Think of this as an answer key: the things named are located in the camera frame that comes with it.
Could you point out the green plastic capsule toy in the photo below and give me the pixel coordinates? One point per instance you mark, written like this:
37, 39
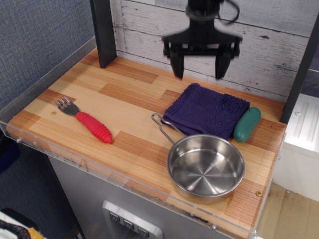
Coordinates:
246, 124

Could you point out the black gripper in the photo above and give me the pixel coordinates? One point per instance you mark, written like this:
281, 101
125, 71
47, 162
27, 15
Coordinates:
201, 38

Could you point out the white metal side unit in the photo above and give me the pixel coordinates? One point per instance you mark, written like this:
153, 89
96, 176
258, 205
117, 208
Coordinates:
297, 167

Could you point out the fork with red handle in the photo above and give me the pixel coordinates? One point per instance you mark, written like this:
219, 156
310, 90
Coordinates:
99, 130

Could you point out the clear acrylic guard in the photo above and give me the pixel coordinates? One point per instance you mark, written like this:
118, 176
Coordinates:
131, 171

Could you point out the grey dispenser button panel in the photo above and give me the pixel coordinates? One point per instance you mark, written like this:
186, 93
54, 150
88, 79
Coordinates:
126, 225

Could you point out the dark grey right post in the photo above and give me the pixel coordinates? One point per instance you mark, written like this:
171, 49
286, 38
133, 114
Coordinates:
301, 73

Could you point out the purple cloth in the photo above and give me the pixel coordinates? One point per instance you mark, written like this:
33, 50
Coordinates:
201, 110

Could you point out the small metal pot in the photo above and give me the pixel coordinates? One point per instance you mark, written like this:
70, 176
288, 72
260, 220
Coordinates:
204, 168

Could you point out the yellow and black object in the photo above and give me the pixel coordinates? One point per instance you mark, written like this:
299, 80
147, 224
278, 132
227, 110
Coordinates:
20, 232

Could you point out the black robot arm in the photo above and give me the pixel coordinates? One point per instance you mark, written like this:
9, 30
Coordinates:
204, 5

